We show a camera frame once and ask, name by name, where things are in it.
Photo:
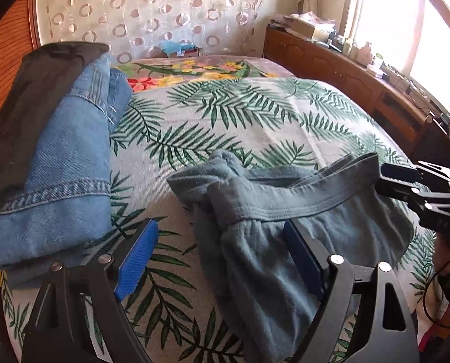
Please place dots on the orange wooden wardrobe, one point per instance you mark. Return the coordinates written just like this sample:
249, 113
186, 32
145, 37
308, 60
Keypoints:
5, 53

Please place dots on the bright window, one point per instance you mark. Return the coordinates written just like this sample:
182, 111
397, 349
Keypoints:
417, 26

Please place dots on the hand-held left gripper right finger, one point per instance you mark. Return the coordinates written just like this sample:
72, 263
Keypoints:
300, 257

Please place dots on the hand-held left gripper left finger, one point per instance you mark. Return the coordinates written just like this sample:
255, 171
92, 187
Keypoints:
138, 257

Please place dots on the folded blue jeans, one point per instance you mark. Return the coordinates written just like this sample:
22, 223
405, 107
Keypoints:
58, 158

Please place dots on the dark wooden chair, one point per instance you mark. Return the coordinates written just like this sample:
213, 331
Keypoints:
433, 143

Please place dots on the leaf print bedsheet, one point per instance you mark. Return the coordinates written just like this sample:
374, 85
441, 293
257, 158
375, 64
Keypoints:
210, 121

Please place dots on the cardboard box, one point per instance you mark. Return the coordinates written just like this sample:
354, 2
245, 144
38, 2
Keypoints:
304, 28

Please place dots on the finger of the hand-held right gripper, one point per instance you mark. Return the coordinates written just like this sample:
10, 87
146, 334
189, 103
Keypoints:
402, 193
399, 172

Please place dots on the grey-blue pants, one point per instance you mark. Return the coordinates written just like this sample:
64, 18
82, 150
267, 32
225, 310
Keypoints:
255, 264

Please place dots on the floral pillow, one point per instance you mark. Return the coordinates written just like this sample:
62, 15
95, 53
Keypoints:
194, 70

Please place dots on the circle pattern curtain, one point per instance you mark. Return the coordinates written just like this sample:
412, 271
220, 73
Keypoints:
153, 7

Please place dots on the blue packet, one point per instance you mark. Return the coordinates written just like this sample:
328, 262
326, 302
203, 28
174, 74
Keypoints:
177, 47

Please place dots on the long wooden cabinet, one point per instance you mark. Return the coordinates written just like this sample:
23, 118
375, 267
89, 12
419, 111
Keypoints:
323, 64

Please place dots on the folded black garment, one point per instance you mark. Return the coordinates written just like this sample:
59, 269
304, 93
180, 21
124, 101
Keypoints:
21, 113

